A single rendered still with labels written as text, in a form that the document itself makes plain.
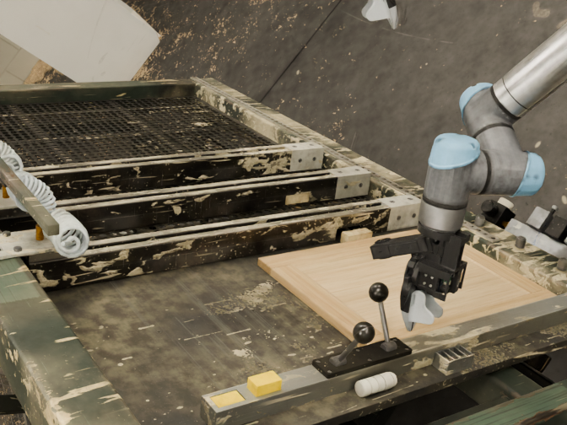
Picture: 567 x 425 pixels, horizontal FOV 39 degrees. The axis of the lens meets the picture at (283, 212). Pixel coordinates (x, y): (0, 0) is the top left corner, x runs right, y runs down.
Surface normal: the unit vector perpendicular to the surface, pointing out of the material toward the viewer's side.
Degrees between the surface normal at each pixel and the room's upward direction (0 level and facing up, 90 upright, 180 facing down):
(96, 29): 90
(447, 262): 38
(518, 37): 0
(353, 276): 57
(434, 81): 0
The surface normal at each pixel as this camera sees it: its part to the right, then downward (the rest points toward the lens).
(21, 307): 0.11, -0.92
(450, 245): -0.58, 0.25
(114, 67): 0.47, 0.50
